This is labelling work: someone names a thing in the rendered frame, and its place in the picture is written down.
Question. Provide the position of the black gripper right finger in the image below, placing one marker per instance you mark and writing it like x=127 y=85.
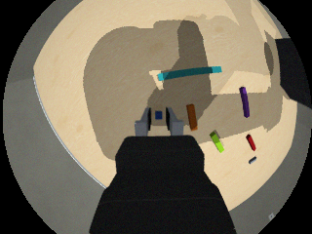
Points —
x=174 y=126

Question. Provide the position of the orange rod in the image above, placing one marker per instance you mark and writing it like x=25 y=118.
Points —
x=192 y=117

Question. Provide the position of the grey rod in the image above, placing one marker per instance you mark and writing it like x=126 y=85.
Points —
x=252 y=160

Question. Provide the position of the dark red rod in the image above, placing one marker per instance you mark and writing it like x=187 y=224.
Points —
x=251 y=142

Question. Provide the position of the turquoise rod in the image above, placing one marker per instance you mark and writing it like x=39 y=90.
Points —
x=188 y=72

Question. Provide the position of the purple rod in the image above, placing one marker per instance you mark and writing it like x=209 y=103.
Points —
x=245 y=102

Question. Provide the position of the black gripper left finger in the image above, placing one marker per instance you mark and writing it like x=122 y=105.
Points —
x=143 y=125

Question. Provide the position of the lime green rod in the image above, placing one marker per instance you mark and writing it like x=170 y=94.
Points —
x=216 y=142

